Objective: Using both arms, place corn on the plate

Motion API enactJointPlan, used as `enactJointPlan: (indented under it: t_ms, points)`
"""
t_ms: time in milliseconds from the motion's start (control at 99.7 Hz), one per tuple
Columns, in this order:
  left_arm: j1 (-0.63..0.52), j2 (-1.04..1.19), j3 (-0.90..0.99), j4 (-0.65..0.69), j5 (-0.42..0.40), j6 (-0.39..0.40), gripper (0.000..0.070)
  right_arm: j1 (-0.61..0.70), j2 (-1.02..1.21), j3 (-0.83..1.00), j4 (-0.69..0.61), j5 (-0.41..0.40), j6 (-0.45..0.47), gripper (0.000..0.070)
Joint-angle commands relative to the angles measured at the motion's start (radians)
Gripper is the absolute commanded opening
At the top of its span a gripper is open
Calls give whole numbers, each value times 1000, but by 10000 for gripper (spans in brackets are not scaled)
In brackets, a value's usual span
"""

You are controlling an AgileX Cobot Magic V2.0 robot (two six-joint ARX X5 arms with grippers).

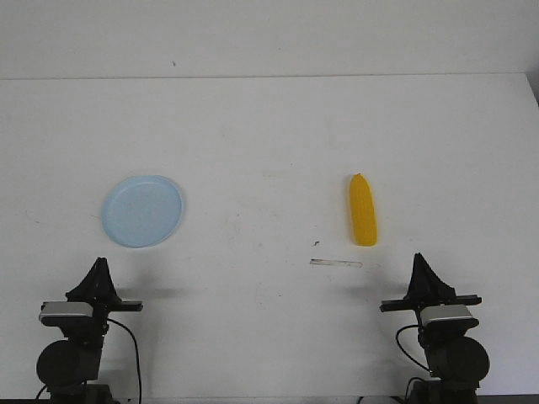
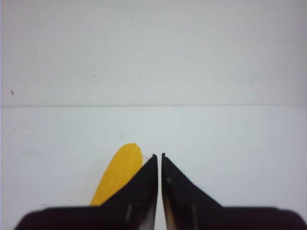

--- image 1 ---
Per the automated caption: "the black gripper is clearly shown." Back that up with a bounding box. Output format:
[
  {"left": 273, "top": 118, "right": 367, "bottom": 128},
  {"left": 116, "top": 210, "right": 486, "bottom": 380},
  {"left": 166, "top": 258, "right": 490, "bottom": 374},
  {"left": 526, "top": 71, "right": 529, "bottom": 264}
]
[
  {"left": 379, "top": 252, "right": 482, "bottom": 324},
  {"left": 65, "top": 258, "right": 143, "bottom": 337}
]

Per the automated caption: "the light blue round plate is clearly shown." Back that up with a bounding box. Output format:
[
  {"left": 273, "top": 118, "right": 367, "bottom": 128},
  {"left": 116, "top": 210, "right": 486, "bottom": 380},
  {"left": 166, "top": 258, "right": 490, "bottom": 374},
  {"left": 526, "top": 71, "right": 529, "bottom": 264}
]
[{"left": 100, "top": 175, "right": 185, "bottom": 248}]

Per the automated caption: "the yellow corn cob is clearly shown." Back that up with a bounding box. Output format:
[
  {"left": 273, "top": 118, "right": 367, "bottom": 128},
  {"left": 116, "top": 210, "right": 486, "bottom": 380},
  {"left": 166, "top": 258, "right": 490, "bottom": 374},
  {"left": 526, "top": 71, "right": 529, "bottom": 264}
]
[{"left": 349, "top": 173, "right": 377, "bottom": 247}]

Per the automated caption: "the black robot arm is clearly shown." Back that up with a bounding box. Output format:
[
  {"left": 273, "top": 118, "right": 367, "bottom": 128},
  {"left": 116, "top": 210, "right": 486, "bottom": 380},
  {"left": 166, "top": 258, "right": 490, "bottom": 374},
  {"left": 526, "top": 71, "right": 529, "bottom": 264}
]
[
  {"left": 380, "top": 252, "right": 490, "bottom": 403},
  {"left": 36, "top": 258, "right": 143, "bottom": 403}
]

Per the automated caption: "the clear horizontal tape strip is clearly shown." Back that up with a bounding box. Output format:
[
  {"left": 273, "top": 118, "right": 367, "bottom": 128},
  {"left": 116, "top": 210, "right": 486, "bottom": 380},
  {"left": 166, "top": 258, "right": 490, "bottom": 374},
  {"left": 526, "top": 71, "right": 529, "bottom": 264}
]
[{"left": 309, "top": 258, "right": 363, "bottom": 268}]

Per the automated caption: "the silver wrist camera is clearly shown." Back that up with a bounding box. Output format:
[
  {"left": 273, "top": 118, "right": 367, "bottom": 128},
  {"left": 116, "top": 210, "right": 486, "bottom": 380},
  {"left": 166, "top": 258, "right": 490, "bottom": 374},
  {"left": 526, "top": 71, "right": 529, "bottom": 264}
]
[
  {"left": 39, "top": 301, "right": 93, "bottom": 327},
  {"left": 419, "top": 305, "right": 479, "bottom": 328}
]

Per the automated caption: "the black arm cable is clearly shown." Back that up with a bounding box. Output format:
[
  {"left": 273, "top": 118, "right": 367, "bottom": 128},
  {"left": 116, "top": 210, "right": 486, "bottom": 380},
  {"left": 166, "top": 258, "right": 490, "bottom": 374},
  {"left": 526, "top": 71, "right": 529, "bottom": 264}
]
[
  {"left": 35, "top": 318, "right": 143, "bottom": 401},
  {"left": 395, "top": 324, "right": 435, "bottom": 399}
]

